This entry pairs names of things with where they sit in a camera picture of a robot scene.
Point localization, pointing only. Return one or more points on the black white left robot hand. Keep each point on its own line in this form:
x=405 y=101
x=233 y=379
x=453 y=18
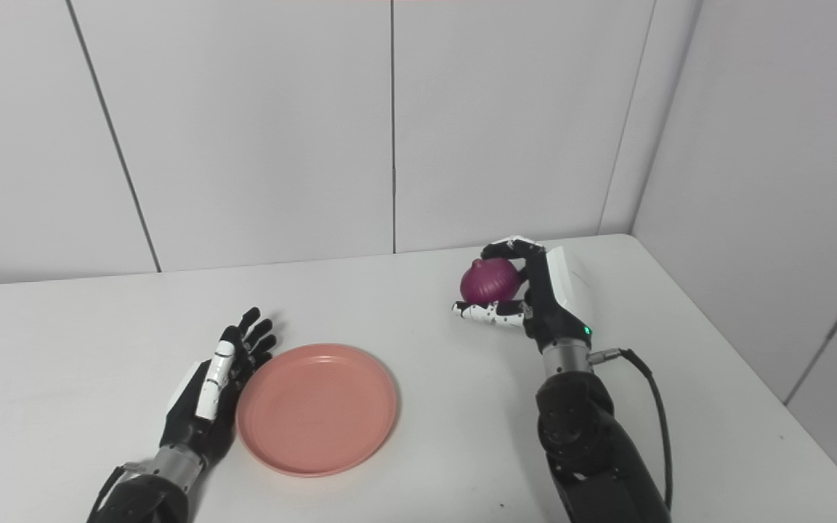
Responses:
x=204 y=407

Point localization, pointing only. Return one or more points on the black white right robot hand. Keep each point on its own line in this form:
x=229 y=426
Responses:
x=560 y=298

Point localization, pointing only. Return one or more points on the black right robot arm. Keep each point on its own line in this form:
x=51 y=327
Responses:
x=593 y=450

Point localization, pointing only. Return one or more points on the purple red onion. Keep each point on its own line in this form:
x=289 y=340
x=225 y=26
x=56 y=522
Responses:
x=490 y=282

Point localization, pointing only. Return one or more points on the pink round plate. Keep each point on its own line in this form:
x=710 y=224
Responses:
x=317 y=410

